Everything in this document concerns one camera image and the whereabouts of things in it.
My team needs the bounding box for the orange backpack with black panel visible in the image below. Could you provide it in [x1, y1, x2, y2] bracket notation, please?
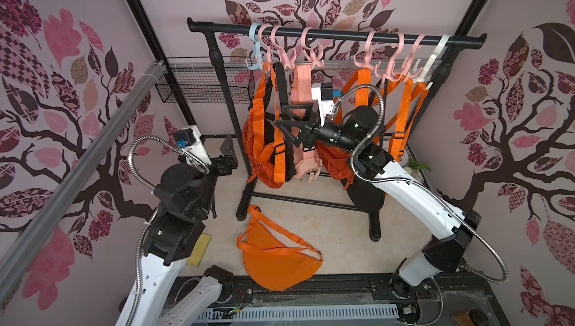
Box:
[242, 62, 287, 189]

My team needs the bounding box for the small black sling bag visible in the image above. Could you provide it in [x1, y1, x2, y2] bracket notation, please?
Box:
[347, 81, 389, 213]

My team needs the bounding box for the bright orange waist bag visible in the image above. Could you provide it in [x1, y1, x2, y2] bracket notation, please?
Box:
[374, 77, 429, 162]

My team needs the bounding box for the orange bag underneath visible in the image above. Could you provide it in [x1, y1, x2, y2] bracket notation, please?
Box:
[237, 206, 323, 292]

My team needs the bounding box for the dark orange backpack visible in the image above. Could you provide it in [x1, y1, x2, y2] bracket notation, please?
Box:
[316, 68, 371, 191]

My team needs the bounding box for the black and orange bag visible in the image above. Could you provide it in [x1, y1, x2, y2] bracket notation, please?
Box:
[264, 62, 293, 148]

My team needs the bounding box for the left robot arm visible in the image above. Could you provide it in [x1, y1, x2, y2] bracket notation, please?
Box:
[116, 128, 238, 325]

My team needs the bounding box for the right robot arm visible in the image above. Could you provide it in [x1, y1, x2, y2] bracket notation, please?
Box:
[277, 103, 481, 297]

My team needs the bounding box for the pink multi-hook hanger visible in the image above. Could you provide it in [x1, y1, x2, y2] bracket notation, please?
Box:
[300, 27, 325, 69]
[353, 30, 377, 71]
[400, 34, 426, 79]
[270, 24, 298, 70]
[256, 23, 273, 67]
[374, 33, 404, 82]

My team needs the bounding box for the light blue multi-hook hanger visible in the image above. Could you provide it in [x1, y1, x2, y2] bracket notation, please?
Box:
[245, 23, 263, 71]

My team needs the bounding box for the white multi-hook hanger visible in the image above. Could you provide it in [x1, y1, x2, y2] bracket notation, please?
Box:
[413, 35, 450, 91]

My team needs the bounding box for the yellow sponge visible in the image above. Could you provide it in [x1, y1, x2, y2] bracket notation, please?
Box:
[186, 234, 211, 267]

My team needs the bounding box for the toy white radish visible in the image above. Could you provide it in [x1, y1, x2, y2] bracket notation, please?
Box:
[405, 158, 431, 174]

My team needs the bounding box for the aluminium profile bar left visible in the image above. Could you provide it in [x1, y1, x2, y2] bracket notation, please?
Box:
[1, 60, 168, 302]

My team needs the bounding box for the aluminium profile bar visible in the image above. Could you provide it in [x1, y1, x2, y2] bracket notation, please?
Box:
[167, 57, 442, 72]
[1, 60, 168, 302]

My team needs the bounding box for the black clothes rack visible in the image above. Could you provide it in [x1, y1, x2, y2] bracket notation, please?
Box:
[187, 17, 487, 242]

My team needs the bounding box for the aluminium profile bar back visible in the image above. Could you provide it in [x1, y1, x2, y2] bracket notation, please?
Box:
[167, 57, 442, 72]

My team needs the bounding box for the right flexible metal conduit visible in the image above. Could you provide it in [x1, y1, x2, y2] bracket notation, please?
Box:
[335, 84, 509, 284]

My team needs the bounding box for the brown bottle right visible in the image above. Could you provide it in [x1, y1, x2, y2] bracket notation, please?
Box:
[450, 309, 490, 326]

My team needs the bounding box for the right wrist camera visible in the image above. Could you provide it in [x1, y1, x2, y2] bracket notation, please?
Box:
[311, 82, 341, 126]

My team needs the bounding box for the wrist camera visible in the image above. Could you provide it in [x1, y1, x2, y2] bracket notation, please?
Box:
[311, 82, 341, 126]
[174, 125, 211, 167]

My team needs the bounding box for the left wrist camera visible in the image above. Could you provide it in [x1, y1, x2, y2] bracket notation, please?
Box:
[174, 125, 211, 167]

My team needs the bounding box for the black wire basket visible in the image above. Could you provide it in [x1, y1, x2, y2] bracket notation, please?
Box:
[154, 56, 261, 105]

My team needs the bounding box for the white slotted cable duct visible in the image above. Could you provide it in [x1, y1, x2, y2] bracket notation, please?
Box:
[196, 304, 399, 324]

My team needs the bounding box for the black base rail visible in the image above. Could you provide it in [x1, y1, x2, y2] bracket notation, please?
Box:
[170, 271, 500, 307]

